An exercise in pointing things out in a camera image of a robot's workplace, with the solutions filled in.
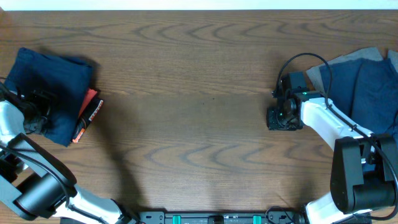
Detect grey garment under pile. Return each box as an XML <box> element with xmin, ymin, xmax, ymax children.
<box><xmin>306</xmin><ymin>47</ymin><xmax>397</xmax><ymax>91</ymax></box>

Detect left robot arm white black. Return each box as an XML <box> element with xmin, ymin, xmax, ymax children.
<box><xmin>1</xmin><ymin>86</ymin><xmax>140</xmax><ymax>223</ymax></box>

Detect blue denim garment pile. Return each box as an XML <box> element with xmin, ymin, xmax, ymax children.
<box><xmin>320</xmin><ymin>59</ymin><xmax>397</xmax><ymax>140</ymax></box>

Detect folded black printed shirt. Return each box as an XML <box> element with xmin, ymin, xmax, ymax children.
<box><xmin>71</xmin><ymin>98</ymin><xmax>103</xmax><ymax>143</ymax></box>

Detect dark navy shorts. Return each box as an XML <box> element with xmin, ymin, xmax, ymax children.
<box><xmin>5</xmin><ymin>48</ymin><xmax>93</xmax><ymax>147</ymax></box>

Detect folded red shirt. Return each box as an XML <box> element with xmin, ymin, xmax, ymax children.
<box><xmin>78</xmin><ymin>88</ymin><xmax>98</xmax><ymax>116</ymax></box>

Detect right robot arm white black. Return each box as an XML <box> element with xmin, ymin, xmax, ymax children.
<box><xmin>267</xmin><ymin>72</ymin><xmax>397</xmax><ymax>223</ymax></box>

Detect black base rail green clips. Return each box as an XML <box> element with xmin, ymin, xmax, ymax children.
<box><xmin>138</xmin><ymin>206</ymin><xmax>308</xmax><ymax>224</ymax></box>

